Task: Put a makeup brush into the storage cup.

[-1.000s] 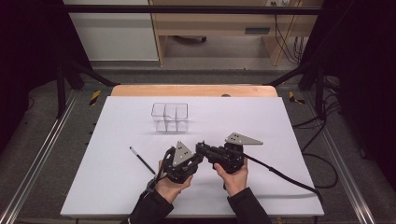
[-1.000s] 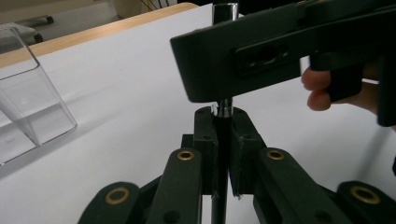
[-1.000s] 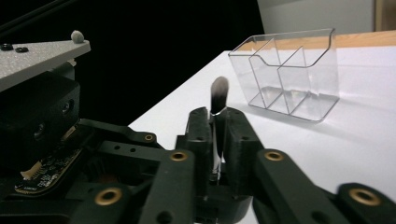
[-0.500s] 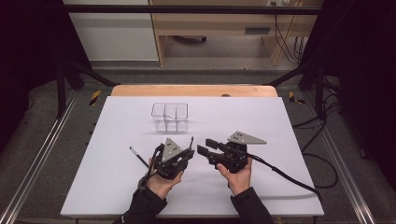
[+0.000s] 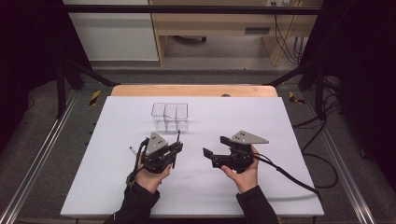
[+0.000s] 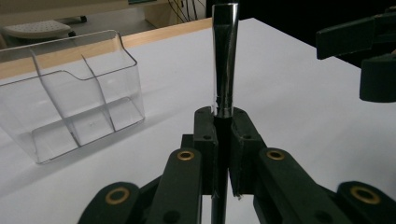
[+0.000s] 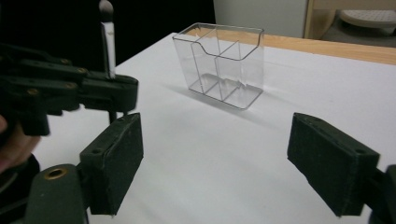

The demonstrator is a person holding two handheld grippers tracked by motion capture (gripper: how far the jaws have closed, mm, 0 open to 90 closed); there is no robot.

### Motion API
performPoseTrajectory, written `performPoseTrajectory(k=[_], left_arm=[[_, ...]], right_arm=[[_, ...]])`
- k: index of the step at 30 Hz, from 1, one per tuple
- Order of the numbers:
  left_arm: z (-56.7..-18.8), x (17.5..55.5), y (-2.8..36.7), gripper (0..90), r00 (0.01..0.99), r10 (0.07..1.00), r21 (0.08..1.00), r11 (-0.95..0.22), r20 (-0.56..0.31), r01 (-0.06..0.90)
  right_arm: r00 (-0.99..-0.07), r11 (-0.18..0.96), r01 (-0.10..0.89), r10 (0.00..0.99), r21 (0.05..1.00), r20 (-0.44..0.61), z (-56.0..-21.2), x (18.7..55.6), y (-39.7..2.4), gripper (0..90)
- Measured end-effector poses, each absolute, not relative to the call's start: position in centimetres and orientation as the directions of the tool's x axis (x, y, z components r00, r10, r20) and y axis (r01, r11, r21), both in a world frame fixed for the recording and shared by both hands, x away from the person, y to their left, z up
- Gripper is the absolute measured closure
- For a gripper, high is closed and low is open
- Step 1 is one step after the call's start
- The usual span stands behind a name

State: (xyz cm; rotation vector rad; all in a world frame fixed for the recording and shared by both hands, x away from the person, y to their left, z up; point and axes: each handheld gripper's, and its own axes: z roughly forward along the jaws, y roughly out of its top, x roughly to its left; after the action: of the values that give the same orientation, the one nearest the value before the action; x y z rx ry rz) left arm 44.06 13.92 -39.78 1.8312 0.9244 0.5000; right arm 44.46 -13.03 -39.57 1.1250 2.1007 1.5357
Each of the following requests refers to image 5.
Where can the black metal frame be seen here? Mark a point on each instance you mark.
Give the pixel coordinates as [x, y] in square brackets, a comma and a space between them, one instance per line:
[186, 9]

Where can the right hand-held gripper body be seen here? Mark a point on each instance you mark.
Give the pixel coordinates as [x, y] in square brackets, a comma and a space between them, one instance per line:
[239, 158]

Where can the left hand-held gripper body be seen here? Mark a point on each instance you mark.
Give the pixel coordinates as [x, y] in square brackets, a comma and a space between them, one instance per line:
[155, 158]

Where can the black curtain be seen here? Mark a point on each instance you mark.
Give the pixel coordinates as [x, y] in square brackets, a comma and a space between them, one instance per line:
[28, 46]
[364, 62]

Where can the white table cover sheet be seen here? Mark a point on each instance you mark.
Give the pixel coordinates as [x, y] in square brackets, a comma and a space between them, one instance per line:
[193, 193]

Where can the yellow clamp right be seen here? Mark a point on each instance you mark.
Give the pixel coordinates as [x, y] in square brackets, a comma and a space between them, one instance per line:
[294, 98]

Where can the white cabinet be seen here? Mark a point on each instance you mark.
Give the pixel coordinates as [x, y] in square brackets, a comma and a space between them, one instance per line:
[115, 34]

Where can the light wooden desk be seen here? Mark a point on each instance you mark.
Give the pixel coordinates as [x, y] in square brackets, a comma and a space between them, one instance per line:
[218, 23]

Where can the white power strip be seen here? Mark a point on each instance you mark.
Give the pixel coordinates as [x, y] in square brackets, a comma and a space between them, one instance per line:
[280, 2]

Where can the person's left hand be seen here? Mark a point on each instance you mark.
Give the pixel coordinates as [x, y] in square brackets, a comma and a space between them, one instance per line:
[149, 182]

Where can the clear plastic divided organizer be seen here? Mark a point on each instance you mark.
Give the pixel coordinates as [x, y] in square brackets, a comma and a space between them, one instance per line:
[169, 118]

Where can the person's right hand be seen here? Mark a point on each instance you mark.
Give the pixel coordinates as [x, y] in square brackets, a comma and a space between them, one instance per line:
[247, 180]

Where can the aluminium floor rail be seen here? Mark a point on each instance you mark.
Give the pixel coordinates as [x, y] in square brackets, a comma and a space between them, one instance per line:
[37, 155]
[339, 161]

